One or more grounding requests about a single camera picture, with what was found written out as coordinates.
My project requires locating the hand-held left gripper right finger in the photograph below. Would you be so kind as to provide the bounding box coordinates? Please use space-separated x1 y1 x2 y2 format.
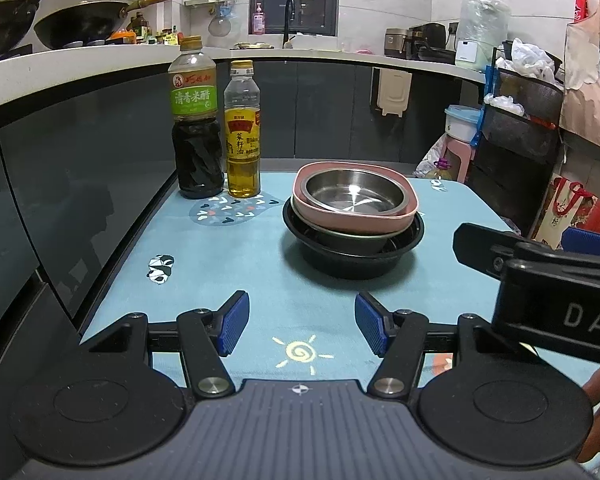
354 292 526 401

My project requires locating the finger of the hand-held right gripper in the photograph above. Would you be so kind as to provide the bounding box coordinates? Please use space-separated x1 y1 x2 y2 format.
452 222 530 273

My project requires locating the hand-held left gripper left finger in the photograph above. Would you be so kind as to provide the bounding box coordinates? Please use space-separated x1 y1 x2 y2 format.
80 290 251 401

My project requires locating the black bowl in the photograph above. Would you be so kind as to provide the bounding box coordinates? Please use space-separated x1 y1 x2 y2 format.
282 199 426 281

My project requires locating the pink dish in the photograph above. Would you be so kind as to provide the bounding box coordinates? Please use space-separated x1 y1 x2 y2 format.
292 161 420 235

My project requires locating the blue printed tablecloth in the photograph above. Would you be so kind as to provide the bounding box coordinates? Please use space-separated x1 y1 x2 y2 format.
77 167 600 396

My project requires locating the steel bowl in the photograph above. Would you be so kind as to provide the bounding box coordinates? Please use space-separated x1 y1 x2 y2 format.
307 227 398 256
300 169 410 217

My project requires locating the oil jug with purple cap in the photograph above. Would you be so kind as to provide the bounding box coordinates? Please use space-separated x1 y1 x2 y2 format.
425 157 456 181

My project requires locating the crumpled plastic bag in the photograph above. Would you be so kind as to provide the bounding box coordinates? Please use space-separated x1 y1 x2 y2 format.
412 137 448 178

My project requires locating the red gift bag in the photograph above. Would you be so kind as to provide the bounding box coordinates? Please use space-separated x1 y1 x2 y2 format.
527 172 600 251

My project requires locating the pink plastic stool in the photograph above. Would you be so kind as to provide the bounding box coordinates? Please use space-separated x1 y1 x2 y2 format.
437 135 481 183

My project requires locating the white container with blue lid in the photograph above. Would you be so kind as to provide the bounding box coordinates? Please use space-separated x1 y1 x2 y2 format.
444 104 482 142

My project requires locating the black mesh storage rack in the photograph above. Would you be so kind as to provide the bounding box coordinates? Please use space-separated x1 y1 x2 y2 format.
467 40 566 233

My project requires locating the white plastic bag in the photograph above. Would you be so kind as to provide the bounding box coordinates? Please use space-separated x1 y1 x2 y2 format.
497 37 556 83
485 92 526 116

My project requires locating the cooking oil bottle yellow label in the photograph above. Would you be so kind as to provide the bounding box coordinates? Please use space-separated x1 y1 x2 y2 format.
223 60 262 199

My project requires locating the dark vinegar bottle green label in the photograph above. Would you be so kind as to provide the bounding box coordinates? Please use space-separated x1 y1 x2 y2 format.
168 35 226 200

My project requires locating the beige hanging cutting board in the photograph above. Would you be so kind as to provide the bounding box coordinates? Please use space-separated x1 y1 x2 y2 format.
370 67 413 118

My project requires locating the hanging printed cloth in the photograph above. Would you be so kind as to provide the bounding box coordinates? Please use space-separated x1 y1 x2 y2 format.
560 0 600 156

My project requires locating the white appliance with plastic cover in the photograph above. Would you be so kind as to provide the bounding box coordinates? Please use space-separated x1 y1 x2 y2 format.
454 0 512 72

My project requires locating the black countertop appliance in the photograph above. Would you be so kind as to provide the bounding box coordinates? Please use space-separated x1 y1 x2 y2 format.
407 22 448 61

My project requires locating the silver rice cooker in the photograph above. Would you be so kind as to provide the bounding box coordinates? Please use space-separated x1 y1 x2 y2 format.
384 27 412 58

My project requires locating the black sink faucet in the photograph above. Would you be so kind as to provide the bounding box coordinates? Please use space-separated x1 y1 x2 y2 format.
281 0 311 50

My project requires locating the hanging round strainer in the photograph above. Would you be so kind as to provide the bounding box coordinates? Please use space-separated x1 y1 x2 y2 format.
207 2 233 37

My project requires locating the group of condiment jars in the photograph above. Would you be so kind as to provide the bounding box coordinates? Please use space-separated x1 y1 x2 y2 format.
107 10 186 45

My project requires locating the white kitchen countertop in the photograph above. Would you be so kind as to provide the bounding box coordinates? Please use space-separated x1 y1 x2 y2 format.
0 42 488 116

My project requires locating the wok with wooden handle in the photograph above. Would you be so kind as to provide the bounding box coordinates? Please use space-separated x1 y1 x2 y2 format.
32 0 196 51

